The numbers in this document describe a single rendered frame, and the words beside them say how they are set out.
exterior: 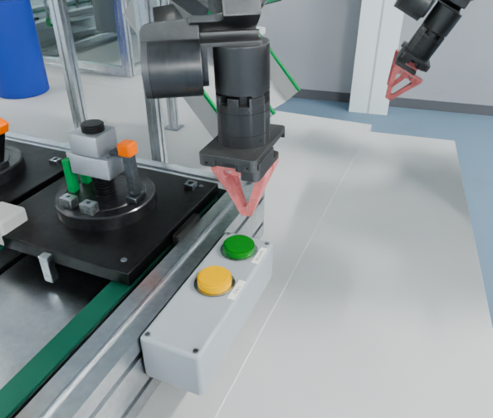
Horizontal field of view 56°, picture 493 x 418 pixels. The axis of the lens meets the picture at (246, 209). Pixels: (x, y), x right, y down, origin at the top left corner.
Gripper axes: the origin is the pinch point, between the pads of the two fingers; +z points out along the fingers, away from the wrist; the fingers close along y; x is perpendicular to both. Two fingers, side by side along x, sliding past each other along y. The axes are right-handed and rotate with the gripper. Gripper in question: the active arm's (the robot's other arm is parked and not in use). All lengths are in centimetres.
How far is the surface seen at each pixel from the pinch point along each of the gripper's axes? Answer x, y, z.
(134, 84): -73, -83, 15
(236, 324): 1.9, 8.7, 10.3
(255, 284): 2.1, 3.1, 8.6
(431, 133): 23, -299, 106
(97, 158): -20.9, 0.0, -3.5
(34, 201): -33.1, 1.2, 4.6
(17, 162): -41.6, -5.1, 2.5
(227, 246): -2.2, 1.3, 5.3
